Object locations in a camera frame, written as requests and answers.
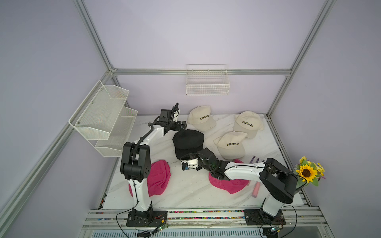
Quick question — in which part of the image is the plain black cap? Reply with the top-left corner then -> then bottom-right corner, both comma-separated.
172,130 -> 204,160

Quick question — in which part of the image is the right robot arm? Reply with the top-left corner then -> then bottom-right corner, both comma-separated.
190,148 -> 298,217

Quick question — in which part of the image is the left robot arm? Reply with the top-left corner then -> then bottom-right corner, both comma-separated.
120,103 -> 187,214

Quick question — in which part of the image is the cream Colorado cap front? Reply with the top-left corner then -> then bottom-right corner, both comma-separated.
213,131 -> 247,160

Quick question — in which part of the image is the cream colorado cap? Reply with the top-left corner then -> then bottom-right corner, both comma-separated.
233,111 -> 264,139
213,131 -> 247,160

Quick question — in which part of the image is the right magenta cap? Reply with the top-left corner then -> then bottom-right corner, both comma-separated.
208,173 -> 250,194

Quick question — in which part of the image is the magenta cap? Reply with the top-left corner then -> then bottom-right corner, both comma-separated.
147,160 -> 171,197
208,173 -> 250,194

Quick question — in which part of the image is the purple pink garden fork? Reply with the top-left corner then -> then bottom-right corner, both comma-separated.
250,156 -> 265,164

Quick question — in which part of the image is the left magenta cap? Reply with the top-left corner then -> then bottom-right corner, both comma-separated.
147,160 -> 171,197

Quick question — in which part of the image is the cream Colorado cap back right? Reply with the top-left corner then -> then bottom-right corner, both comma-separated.
233,111 -> 264,139

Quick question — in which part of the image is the white two-tier mesh shelf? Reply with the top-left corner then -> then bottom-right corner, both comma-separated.
68,81 -> 138,157

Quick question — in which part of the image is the sunflower bouquet in pot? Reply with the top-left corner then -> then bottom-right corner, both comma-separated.
294,156 -> 325,191

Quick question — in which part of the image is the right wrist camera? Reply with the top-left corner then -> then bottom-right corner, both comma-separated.
181,159 -> 198,171

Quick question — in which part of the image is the white wire wall basket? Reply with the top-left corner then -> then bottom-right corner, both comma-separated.
186,64 -> 230,96

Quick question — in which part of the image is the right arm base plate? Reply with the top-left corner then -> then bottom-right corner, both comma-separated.
244,209 -> 286,226

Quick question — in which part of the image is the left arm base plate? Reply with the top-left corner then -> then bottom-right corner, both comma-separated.
126,209 -> 168,227

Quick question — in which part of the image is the aluminium front rail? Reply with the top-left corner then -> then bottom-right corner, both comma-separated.
79,206 -> 334,238

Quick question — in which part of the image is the aluminium cage frame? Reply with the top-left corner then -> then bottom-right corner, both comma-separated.
0,0 -> 338,230

